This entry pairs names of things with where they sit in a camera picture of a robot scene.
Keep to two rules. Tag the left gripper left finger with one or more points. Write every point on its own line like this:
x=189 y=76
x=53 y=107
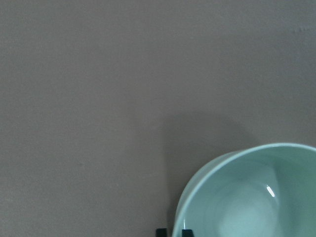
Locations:
x=161 y=232

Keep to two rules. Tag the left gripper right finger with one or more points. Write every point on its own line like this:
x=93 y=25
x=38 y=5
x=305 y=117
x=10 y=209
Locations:
x=187 y=233

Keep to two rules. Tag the green ceramic bowl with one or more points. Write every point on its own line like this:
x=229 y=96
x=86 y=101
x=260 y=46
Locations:
x=265 y=191

